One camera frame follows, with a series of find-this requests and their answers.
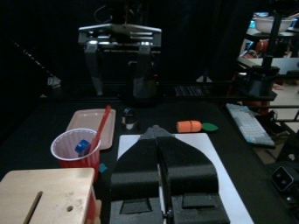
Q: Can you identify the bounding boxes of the orange toy carrot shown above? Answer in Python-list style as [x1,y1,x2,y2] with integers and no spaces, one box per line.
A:
[174,120,220,134]

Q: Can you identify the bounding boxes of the small dark cylinder object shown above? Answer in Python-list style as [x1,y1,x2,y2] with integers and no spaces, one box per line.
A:
[121,108,138,130]

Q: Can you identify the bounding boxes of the black stand post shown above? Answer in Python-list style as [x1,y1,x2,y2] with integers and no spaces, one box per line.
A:
[243,11,283,99]

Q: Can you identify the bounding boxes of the wooden box with slot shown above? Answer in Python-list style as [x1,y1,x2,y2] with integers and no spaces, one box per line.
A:
[0,167,98,224]

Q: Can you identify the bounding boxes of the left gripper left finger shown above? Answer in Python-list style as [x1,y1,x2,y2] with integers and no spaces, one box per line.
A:
[109,125,166,224]

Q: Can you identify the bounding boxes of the metal frame clamp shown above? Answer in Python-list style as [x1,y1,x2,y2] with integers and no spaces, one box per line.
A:
[45,75,62,89]

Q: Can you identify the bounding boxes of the grey computer keyboard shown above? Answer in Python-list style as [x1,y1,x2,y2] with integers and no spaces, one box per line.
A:
[225,102,276,149]

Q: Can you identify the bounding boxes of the white bowl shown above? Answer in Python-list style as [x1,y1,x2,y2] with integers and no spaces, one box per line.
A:
[251,17,297,34]

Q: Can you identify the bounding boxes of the thin white cord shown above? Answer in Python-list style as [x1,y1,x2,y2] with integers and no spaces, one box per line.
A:
[10,40,53,79]

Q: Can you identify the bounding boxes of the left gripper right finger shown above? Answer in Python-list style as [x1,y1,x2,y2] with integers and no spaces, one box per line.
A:
[154,125,231,224]

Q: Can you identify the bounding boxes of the black device box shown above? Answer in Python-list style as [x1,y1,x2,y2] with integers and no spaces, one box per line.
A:
[269,165,299,212]

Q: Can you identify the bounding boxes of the red plastic cup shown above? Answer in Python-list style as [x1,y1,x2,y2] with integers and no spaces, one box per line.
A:
[50,128,102,183]

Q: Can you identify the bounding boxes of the pink plastic tray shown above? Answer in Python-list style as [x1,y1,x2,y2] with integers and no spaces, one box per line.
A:
[64,108,117,151]

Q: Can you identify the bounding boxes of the red toy stick utensil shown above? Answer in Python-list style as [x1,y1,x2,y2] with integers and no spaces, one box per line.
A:
[88,105,113,153]

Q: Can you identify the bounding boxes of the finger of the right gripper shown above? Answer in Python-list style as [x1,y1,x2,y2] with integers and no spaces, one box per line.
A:
[82,40,105,96]
[132,42,158,99]

